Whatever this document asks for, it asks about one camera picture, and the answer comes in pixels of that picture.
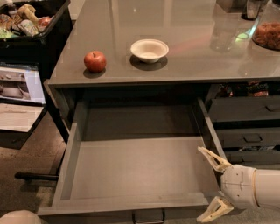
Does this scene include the glass jar with snacks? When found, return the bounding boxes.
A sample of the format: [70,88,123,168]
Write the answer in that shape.
[252,0,280,51]

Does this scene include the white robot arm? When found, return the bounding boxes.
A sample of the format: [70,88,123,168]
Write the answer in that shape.
[197,147,280,223]

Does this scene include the white robot base corner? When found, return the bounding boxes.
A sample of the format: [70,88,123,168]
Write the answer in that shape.
[0,210,42,224]

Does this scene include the red apple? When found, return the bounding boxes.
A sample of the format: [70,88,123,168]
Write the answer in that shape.
[84,51,107,73]

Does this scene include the snack bags in bin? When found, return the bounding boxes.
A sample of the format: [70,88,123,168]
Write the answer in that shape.
[0,0,52,39]

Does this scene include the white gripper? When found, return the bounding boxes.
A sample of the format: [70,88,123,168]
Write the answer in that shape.
[197,146,258,223]

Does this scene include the chip bags in drawer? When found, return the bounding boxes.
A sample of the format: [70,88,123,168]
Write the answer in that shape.
[217,81,269,97]

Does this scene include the grey drawer cabinet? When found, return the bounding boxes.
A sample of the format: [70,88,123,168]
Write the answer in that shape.
[45,0,279,224]

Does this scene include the black table leg foot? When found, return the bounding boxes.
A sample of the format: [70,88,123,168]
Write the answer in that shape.
[15,172,59,181]

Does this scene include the black storage bin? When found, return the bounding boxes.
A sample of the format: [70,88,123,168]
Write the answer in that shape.
[0,0,73,79]

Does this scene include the dark object on counter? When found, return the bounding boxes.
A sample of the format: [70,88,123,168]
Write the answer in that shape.
[241,0,263,21]

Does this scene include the white paper bowl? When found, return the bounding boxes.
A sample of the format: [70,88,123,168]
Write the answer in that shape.
[130,39,169,64]

